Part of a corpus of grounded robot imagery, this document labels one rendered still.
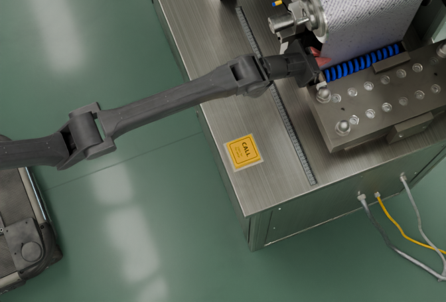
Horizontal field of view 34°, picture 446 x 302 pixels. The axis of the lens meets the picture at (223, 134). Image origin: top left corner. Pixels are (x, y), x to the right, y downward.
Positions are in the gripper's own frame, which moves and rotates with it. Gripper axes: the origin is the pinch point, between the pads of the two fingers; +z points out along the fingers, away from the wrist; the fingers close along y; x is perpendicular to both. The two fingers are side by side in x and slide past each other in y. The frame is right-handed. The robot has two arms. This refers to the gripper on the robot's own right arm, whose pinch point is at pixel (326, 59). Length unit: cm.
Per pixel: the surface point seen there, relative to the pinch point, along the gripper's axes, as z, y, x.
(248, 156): -14.3, 11.8, -26.4
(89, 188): -15, -21, -132
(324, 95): -2.5, 7.8, -3.5
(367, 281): 59, 50, -92
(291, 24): -10.4, -8.0, 4.8
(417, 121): 17.2, 21.3, 1.7
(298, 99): 3.2, 1.7, -19.6
